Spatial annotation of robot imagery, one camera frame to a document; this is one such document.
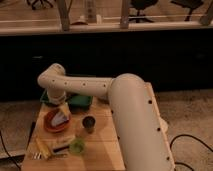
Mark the black-handled utensil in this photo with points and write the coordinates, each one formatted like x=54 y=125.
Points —
x=58 y=149

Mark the green tray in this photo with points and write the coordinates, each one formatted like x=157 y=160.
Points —
x=73 y=100

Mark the wooden post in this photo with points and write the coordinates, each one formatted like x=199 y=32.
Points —
x=64 y=16

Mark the dark brown cup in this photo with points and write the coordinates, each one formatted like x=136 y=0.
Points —
x=89 y=124

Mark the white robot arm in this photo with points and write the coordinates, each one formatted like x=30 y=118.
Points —
x=143 y=142

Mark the red bowl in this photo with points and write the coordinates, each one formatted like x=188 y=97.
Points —
x=51 y=126

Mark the green cup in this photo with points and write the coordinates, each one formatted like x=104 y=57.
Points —
x=77 y=146

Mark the black office chair base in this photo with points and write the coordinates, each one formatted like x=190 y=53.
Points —
x=141 y=5

